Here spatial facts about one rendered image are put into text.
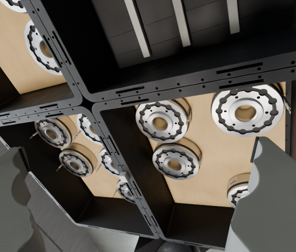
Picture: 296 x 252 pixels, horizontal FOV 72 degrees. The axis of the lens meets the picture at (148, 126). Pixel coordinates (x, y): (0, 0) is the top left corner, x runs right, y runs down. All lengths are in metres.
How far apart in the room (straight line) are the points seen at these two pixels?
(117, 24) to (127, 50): 0.04
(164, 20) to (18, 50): 0.32
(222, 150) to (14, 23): 0.48
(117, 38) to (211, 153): 0.29
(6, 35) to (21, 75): 0.09
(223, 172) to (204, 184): 0.06
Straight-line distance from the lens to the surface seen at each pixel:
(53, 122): 0.53
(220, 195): 0.55
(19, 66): 0.55
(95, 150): 0.57
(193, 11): 0.33
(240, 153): 0.44
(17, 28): 0.51
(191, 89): 0.25
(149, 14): 0.35
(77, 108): 0.35
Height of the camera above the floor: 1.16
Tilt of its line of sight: 49 degrees down
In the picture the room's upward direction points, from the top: 152 degrees counter-clockwise
